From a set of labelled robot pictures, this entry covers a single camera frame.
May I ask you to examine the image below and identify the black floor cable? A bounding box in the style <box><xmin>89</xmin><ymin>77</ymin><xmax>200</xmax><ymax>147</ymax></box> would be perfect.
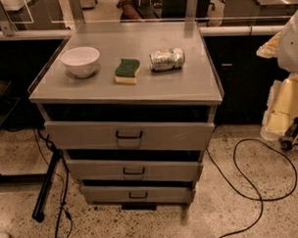
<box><xmin>206</xmin><ymin>136</ymin><xmax>298</xmax><ymax>238</ymax></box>

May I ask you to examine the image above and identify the seated person in background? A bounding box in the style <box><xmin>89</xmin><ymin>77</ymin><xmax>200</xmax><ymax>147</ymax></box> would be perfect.
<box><xmin>120</xmin><ymin>0</ymin><xmax>211</xmax><ymax>22</ymax></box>

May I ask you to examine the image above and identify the crushed silver soda can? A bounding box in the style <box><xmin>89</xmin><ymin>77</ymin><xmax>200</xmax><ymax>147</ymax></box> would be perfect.
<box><xmin>150</xmin><ymin>47</ymin><xmax>185</xmax><ymax>71</ymax></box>

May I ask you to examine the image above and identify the black wheeled cart base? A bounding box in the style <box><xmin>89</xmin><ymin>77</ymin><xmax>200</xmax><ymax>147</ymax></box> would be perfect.
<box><xmin>279</xmin><ymin>117</ymin><xmax>298</xmax><ymax>152</ymax></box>

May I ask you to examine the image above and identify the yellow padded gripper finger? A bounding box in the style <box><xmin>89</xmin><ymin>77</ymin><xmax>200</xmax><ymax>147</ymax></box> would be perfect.
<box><xmin>260</xmin><ymin>72</ymin><xmax>298</xmax><ymax>141</ymax></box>

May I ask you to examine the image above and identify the white ceramic bowl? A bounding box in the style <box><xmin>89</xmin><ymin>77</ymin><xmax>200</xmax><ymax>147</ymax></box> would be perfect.
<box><xmin>61</xmin><ymin>47</ymin><xmax>100</xmax><ymax>78</ymax></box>

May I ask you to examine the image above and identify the grey bottom drawer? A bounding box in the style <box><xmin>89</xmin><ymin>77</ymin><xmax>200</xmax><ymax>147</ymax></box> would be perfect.
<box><xmin>80</xmin><ymin>186</ymin><xmax>195</xmax><ymax>205</ymax></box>

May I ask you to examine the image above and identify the black tripod leg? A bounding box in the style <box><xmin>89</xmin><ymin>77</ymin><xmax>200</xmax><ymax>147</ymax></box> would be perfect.
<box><xmin>31</xmin><ymin>150</ymin><xmax>60</xmax><ymax>223</ymax></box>

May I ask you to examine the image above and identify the white counter rail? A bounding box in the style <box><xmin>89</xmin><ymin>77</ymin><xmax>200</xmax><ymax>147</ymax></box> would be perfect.
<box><xmin>0</xmin><ymin>25</ymin><xmax>283</xmax><ymax>41</ymax></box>

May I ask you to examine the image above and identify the green and yellow sponge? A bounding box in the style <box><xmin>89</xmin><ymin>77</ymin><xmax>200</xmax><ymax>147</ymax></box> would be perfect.
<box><xmin>115</xmin><ymin>58</ymin><xmax>140</xmax><ymax>84</ymax></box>

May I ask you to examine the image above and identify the black cable on left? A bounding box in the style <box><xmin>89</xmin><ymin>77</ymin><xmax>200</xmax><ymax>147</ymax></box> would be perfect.
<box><xmin>32</xmin><ymin>126</ymin><xmax>75</xmax><ymax>238</ymax></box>

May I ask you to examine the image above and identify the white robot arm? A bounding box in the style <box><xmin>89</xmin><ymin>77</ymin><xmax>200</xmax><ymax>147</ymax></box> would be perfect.
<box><xmin>257</xmin><ymin>9</ymin><xmax>298</xmax><ymax>141</ymax></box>

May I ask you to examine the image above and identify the grey drawer cabinet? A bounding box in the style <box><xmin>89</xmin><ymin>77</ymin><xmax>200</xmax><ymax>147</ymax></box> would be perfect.
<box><xmin>29</xmin><ymin>22</ymin><xmax>224</xmax><ymax>205</ymax></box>

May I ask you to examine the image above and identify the grey drawer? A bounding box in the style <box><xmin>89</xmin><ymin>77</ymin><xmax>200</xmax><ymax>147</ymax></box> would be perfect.
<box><xmin>45</xmin><ymin>120</ymin><xmax>214</xmax><ymax>151</ymax></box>
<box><xmin>67</xmin><ymin>160</ymin><xmax>203</xmax><ymax>182</ymax></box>
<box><xmin>80</xmin><ymin>186</ymin><xmax>195</xmax><ymax>205</ymax></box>

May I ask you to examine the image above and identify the grey top drawer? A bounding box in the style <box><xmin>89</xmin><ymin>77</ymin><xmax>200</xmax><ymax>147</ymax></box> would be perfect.
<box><xmin>45</xmin><ymin>120</ymin><xmax>214</xmax><ymax>151</ymax></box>

